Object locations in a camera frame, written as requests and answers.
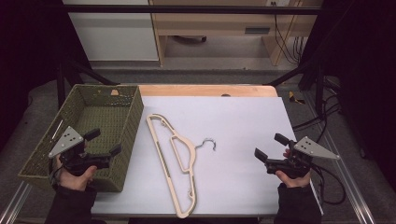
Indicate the white cabinet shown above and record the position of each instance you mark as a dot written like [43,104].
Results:
[115,37]

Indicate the person's left hand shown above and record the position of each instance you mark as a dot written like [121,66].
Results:
[76,181]

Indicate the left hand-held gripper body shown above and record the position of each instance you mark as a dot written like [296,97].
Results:
[74,158]

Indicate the aluminium rail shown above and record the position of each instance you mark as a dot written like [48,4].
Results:
[14,205]
[358,205]

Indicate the black chair base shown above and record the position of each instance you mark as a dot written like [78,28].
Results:
[190,39]

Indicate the black horizontal frame bar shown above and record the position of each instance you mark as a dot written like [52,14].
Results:
[186,9]

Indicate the yellow and black tool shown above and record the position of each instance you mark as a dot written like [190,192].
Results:
[294,98]

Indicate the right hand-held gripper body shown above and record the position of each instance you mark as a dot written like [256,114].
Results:
[295,165]

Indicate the person's right hand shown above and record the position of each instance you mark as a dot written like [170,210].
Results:
[295,183]

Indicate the dark curtain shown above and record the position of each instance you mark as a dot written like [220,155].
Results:
[28,46]
[364,62]

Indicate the green woven basket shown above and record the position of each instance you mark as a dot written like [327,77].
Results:
[99,118]

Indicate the beige clothes hanger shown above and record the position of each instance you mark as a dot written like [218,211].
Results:
[183,214]

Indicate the wooden desk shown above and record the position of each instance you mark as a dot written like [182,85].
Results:
[211,25]

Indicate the black frame leg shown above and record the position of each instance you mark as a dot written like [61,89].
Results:
[61,90]
[319,93]

